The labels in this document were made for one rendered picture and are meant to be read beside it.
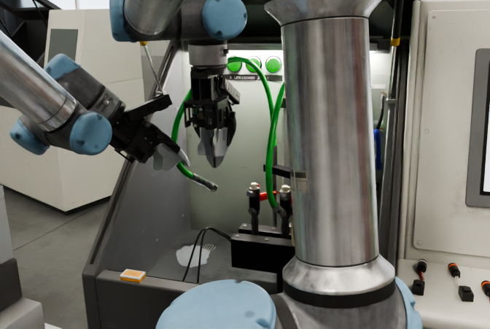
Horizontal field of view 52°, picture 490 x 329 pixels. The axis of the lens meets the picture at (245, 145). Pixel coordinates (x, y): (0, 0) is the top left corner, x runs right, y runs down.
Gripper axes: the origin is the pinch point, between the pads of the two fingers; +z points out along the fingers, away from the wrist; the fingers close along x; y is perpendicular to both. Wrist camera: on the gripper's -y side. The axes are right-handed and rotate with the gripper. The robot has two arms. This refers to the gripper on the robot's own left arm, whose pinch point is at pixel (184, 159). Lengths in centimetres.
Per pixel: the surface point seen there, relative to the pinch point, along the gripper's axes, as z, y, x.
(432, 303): 42, 5, 43
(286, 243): 32.0, 2.7, 7.2
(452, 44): 23, -47, 39
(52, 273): 62, 43, -215
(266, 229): 31.3, 0.4, -1.8
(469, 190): 44, -23, 41
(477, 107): 33, -38, 43
